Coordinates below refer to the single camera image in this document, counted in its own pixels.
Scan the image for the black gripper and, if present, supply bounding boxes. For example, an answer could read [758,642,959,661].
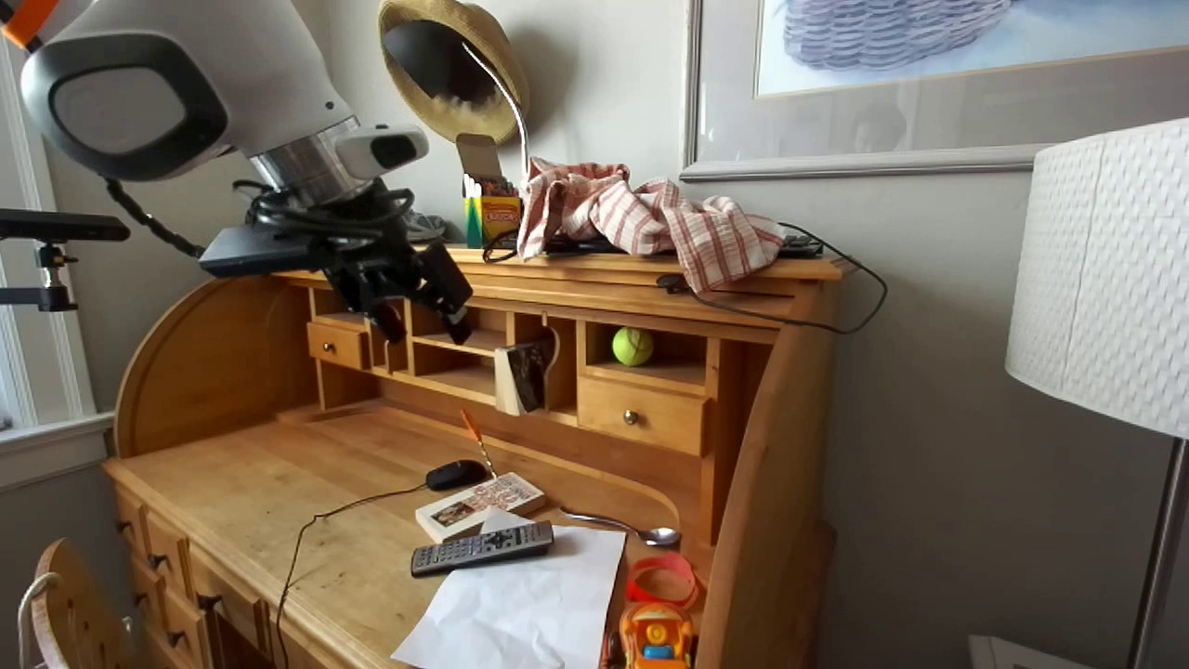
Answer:
[312,229,476,350]

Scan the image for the small drawer with metal knob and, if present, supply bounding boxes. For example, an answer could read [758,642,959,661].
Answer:
[577,369,715,460]

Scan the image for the small drawer with dark knob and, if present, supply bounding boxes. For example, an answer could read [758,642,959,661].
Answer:
[303,314,376,375]

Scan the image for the wide wooden desk drawer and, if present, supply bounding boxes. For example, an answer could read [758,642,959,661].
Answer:
[182,543,271,653]

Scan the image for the narrow wooden desk drawer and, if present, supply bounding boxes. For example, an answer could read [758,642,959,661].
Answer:
[140,505,198,598]
[110,489,151,561]

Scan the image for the green yellow carton box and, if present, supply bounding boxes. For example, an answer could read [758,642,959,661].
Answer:
[452,131,524,253]

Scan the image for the dark letter holder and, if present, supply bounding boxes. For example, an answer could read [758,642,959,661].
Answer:
[492,325,556,422]

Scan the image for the orange pencil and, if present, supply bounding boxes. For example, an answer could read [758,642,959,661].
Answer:
[456,408,493,475]

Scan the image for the black computer mouse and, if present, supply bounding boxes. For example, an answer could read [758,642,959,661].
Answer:
[422,459,499,494]

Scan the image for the white printed booklet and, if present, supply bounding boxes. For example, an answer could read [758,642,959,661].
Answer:
[412,469,550,546]

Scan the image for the yellow tennis ball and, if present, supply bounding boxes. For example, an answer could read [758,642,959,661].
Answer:
[611,325,659,371]

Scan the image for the straw hat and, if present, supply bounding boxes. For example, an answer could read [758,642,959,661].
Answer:
[376,0,539,154]

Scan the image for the wooden roll-top desk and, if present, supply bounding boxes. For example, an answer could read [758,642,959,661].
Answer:
[105,246,855,669]

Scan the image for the red white striped cloth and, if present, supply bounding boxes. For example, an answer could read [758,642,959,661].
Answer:
[514,157,789,297]

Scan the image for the white paper sheet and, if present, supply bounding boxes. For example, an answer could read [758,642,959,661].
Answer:
[385,510,632,669]

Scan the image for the metal spoon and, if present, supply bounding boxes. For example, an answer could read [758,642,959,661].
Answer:
[554,510,687,556]

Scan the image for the black tripod stand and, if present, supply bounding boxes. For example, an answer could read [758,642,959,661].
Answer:
[0,204,132,316]

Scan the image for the small black device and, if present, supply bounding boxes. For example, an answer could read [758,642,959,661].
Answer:
[773,231,827,266]

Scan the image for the orange yellow toy car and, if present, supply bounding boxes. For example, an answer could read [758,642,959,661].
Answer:
[613,598,702,669]

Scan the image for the wooden chair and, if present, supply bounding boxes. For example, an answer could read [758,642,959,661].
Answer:
[12,536,132,669]

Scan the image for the white textured lamp shade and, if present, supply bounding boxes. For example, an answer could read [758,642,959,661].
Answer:
[999,116,1189,445]

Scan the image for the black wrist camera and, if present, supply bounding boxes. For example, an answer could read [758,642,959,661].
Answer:
[194,217,334,281]

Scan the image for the thin black mouse cable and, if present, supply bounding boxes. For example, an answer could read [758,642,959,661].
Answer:
[266,481,432,636]

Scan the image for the black power cable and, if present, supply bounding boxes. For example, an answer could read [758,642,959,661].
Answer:
[655,219,895,338]

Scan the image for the red plastic ring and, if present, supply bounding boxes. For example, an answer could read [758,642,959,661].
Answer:
[620,546,707,614]

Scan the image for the orange cable strap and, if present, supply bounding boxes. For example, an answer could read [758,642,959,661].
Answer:
[0,0,64,55]

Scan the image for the framed wall picture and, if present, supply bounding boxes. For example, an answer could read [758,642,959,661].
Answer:
[675,0,1189,188]

